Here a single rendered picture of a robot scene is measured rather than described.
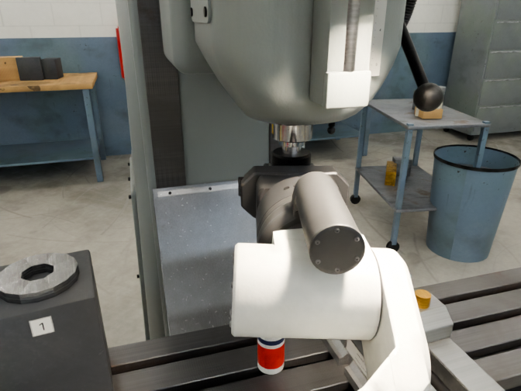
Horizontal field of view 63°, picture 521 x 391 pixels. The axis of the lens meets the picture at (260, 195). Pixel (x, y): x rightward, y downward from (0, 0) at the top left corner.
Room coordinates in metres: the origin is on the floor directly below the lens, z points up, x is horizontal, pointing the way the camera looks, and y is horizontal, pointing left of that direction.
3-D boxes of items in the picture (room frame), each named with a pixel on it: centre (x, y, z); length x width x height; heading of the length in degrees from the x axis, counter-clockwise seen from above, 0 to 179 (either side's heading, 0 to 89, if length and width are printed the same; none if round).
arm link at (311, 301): (0.28, -0.03, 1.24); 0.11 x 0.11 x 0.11; 1
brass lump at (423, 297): (0.48, -0.23, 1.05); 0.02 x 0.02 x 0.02
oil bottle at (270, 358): (0.48, -0.02, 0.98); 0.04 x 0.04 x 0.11
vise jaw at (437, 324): (0.47, -0.20, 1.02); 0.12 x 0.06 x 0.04; 109
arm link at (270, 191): (0.39, -0.04, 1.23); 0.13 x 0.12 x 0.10; 91
